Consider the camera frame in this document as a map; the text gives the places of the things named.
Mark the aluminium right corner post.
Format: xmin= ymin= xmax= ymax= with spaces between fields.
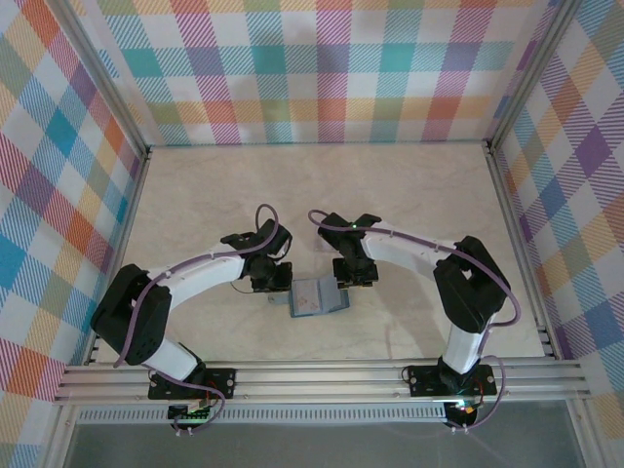
xmin=485 ymin=0 xmax=584 ymax=155

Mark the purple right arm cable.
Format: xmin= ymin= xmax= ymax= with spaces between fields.
xmin=308 ymin=209 xmax=521 ymax=433

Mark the pink patterned credit card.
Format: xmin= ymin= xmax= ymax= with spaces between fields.
xmin=293 ymin=279 xmax=323 ymax=314

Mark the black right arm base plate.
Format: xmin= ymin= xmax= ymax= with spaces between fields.
xmin=408 ymin=364 xmax=498 ymax=399

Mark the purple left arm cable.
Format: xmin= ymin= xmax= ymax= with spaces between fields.
xmin=112 ymin=203 xmax=284 ymax=435

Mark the aluminium corner post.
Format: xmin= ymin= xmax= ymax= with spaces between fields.
xmin=60 ymin=0 xmax=152 ymax=157
xmin=485 ymin=0 xmax=584 ymax=155

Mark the aluminium right side rail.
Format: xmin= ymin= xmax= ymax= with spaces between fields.
xmin=485 ymin=143 xmax=562 ymax=362

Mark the aluminium left corner post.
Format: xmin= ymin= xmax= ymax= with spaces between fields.
xmin=60 ymin=0 xmax=152 ymax=157

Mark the slotted grey cable duct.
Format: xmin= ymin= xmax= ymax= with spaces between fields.
xmin=76 ymin=407 xmax=449 ymax=424

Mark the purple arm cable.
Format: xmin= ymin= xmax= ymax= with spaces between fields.
xmin=112 ymin=203 xmax=284 ymax=435
xmin=308 ymin=209 xmax=521 ymax=433

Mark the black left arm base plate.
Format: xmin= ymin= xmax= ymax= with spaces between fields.
xmin=147 ymin=368 xmax=239 ymax=403

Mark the teal leather card holder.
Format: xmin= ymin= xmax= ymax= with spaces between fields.
xmin=266 ymin=276 xmax=351 ymax=320

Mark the aluminium left side rail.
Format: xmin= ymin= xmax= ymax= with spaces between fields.
xmin=82 ymin=145 xmax=153 ymax=367

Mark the aluminium front mounting rail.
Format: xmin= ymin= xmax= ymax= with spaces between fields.
xmin=52 ymin=358 xmax=595 ymax=405

